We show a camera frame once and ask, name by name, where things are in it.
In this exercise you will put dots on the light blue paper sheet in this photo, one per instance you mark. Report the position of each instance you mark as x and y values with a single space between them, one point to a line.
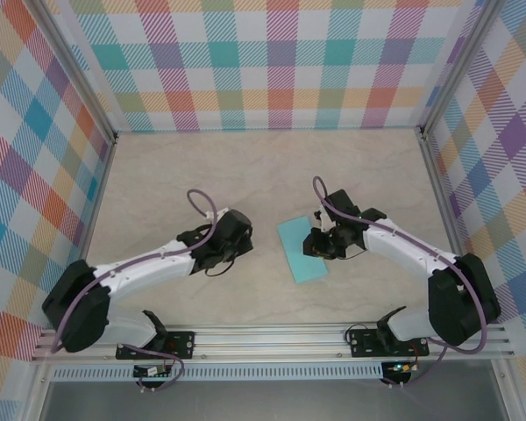
300 259

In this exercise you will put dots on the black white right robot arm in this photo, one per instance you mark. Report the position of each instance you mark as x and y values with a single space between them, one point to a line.
460 302

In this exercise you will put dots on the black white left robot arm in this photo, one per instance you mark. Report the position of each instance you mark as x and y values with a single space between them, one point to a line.
76 307

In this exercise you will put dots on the small circuit board green light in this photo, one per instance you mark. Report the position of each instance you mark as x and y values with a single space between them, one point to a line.
401 367

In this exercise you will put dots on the small black circuit board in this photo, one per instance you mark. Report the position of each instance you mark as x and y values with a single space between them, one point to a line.
151 372

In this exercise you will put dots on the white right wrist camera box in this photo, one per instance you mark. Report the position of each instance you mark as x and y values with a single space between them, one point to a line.
321 220

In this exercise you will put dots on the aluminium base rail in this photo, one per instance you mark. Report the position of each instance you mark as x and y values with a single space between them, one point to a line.
267 340

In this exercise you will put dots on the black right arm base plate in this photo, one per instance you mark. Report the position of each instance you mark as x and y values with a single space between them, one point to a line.
361 344

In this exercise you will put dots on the aluminium side rail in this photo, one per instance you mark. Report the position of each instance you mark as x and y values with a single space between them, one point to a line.
442 197
91 219

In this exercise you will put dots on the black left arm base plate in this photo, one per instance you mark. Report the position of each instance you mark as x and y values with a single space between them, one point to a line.
184 344

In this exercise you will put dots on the aluminium corner post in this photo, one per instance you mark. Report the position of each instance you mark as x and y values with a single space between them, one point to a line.
75 66
458 66

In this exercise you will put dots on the aluminium frame leg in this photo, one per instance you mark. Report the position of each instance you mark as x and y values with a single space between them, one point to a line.
35 394
506 394

